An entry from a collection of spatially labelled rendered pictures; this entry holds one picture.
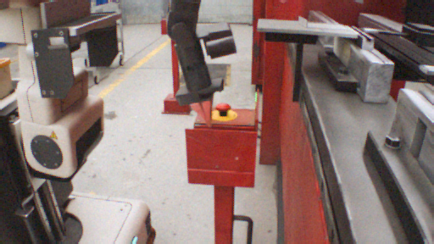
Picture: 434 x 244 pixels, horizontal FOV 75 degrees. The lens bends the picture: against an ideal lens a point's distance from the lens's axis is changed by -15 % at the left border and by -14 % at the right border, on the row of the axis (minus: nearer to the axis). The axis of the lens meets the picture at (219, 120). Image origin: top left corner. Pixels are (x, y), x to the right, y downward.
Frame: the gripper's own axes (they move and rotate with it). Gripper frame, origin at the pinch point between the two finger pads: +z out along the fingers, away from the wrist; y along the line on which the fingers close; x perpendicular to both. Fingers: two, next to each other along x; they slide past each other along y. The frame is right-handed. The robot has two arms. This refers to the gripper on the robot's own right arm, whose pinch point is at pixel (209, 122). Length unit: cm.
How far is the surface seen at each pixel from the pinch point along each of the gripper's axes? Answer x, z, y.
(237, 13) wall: 715, 49, -40
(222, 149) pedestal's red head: -5.1, 4.7, 2.4
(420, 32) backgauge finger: 18, -8, 60
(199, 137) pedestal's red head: -5.0, 0.9, -1.9
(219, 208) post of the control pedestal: 2.1, 27.1, -4.5
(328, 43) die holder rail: 55, 1, 39
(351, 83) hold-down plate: 4.9, -1.2, 34.5
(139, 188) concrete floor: 76, 65, -70
